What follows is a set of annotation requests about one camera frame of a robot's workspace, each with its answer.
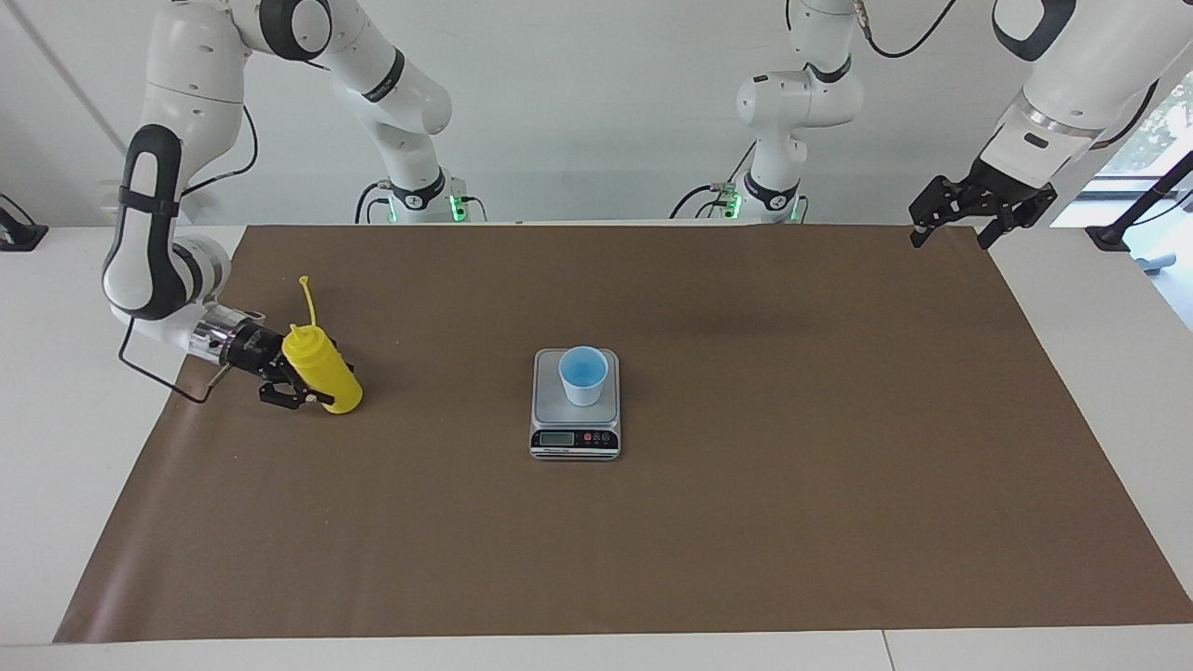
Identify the light blue plastic cup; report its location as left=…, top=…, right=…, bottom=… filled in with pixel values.
left=558, top=346, right=609, bottom=407

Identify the black left base cable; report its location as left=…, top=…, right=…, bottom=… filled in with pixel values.
left=669, top=140, right=758, bottom=223

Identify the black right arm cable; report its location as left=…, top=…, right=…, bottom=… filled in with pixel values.
left=118, top=103, right=258, bottom=404

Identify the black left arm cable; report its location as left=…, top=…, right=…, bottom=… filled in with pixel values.
left=853, top=0, right=1157, bottom=150

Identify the black right base cable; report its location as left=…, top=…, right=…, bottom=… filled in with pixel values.
left=354, top=181, right=392, bottom=225

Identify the window with greenery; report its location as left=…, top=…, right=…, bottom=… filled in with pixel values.
left=1095, top=70, right=1193, bottom=178

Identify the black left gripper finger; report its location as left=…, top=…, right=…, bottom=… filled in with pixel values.
left=977, top=185, right=1059, bottom=251
left=910, top=175, right=968, bottom=249

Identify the yellow squeeze bottle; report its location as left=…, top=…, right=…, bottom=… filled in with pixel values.
left=282, top=276, right=363, bottom=415

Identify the black base cable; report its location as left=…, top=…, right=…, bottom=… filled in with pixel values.
left=669, top=140, right=758, bottom=223
left=354, top=181, right=392, bottom=225

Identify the silver digital kitchen scale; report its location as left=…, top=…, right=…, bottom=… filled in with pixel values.
left=529, top=349, right=622, bottom=462

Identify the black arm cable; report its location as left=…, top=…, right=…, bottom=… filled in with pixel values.
left=853, top=0, right=1157, bottom=150
left=118, top=103, right=258, bottom=404

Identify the black stand with pole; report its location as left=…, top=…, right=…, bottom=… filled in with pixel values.
left=1086, top=149, right=1193, bottom=253

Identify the brown table mat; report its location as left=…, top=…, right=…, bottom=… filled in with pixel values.
left=53, top=222, right=1193, bottom=644

